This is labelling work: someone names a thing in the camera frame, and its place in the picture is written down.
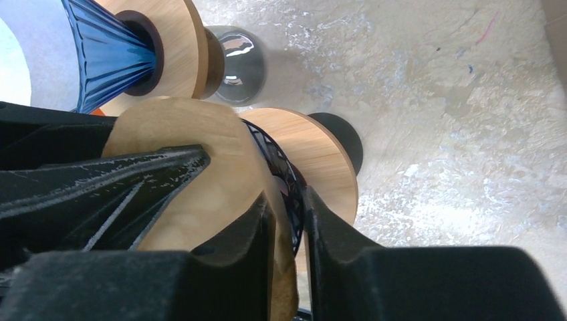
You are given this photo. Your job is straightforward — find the blue glass dripper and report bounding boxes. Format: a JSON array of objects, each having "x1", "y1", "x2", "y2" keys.
[
  {"x1": 241, "y1": 119, "x2": 306, "y2": 255},
  {"x1": 62, "y1": 1, "x2": 164, "y2": 114}
]

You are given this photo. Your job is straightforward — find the orange coffee filter box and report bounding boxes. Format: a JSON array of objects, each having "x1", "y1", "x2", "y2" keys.
[{"x1": 91, "y1": 108, "x2": 105, "y2": 116}]

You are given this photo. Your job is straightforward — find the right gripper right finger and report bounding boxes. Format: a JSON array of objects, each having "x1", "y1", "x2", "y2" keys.
[{"x1": 303, "y1": 187, "x2": 565, "y2": 320}]

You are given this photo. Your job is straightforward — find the red black coffee carafe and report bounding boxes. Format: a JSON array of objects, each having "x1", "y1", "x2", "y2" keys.
[{"x1": 308, "y1": 112, "x2": 364, "y2": 175}]

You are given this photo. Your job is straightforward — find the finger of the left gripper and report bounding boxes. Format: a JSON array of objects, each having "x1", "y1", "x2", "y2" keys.
[
  {"x1": 1, "y1": 145, "x2": 211, "y2": 266},
  {"x1": 1, "y1": 102, "x2": 116, "y2": 171}
]

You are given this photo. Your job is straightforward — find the brown paper coffee filter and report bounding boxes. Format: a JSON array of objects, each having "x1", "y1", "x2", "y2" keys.
[{"x1": 102, "y1": 96, "x2": 298, "y2": 320}]

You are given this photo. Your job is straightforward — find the white paper coffee filter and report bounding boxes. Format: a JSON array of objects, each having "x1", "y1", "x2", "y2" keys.
[{"x1": 1, "y1": 1, "x2": 80, "y2": 111}]

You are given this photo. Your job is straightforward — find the grey glass carafe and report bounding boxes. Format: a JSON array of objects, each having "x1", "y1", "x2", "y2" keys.
[{"x1": 205, "y1": 25, "x2": 267, "y2": 107}]

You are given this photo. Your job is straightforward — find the wooden dripper ring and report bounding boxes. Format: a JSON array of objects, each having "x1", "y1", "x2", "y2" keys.
[
  {"x1": 93, "y1": 0, "x2": 210, "y2": 117},
  {"x1": 237, "y1": 107, "x2": 360, "y2": 274}
]

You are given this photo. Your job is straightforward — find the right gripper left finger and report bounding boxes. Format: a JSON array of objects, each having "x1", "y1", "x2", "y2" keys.
[{"x1": 1, "y1": 195, "x2": 273, "y2": 320}]

